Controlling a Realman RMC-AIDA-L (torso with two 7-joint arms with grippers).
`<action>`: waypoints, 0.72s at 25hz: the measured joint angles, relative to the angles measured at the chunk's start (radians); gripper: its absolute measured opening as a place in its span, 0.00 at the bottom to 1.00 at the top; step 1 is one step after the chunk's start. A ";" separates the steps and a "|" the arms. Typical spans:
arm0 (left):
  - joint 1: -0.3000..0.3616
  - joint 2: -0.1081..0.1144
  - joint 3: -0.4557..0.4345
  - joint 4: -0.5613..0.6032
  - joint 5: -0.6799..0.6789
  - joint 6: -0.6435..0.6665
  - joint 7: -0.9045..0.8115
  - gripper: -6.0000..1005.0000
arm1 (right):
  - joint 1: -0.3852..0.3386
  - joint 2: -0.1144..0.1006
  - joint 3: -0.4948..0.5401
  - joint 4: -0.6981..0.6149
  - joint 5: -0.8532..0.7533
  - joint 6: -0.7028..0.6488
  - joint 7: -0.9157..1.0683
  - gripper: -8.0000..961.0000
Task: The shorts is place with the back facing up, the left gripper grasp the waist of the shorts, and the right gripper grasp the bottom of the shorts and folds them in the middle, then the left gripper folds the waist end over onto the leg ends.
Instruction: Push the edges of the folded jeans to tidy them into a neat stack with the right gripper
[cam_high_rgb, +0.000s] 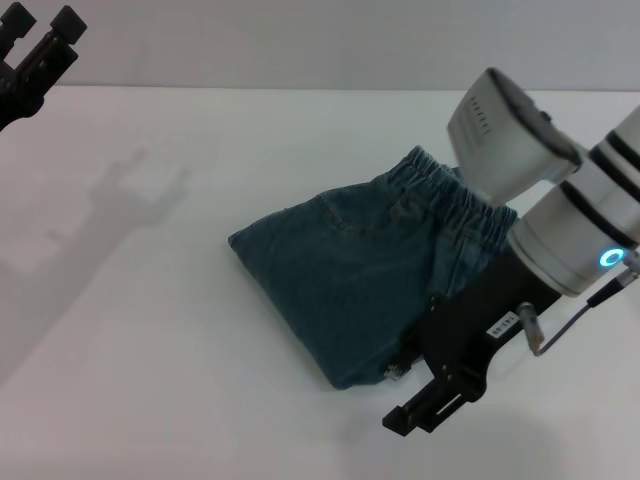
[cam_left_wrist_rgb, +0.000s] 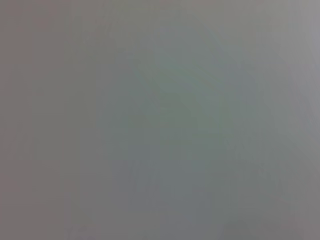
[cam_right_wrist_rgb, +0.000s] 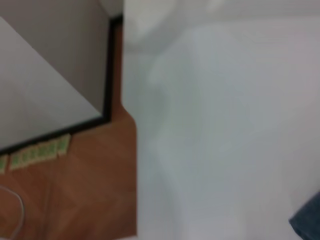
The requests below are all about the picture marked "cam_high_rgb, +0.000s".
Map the blue denim shorts basketball print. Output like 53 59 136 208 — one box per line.
227 144 519 392

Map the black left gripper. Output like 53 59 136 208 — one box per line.
0 1 89 134

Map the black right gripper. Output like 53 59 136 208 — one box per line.
381 247 565 437

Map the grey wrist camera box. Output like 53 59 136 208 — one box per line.
446 67 585 207

